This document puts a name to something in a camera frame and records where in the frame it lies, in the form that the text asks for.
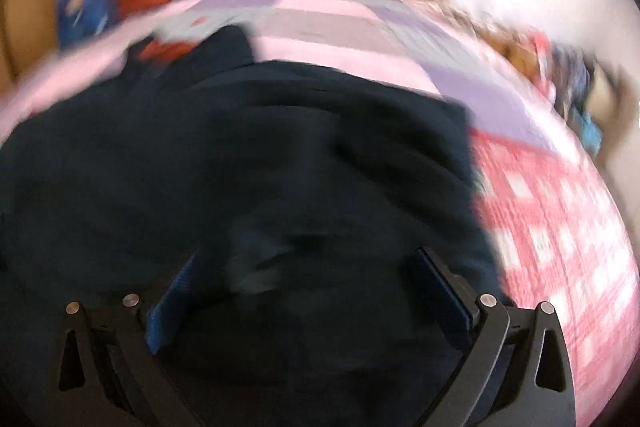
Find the beige storage box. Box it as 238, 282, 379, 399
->
594, 62, 627, 120

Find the plaid clothing pile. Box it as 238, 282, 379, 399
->
550, 46, 597, 118

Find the pastel patchwork quilt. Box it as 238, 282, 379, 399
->
0, 0, 576, 158

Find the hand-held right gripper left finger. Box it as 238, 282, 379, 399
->
50, 252, 206, 427

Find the red checked mat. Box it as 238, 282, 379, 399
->
470, 127, 640, 427

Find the dark navy padded jacket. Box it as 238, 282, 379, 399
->
0, 24, 508, 427

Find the wooden nightstand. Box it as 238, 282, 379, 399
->
480, 22, 543, 78

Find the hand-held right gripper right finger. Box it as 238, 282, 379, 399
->
415, 247, 577, 427

